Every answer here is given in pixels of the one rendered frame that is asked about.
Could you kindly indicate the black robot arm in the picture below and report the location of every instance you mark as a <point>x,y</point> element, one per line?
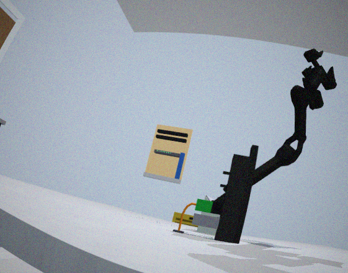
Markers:
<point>301,98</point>

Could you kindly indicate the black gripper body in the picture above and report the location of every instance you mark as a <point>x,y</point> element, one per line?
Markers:
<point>312,56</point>

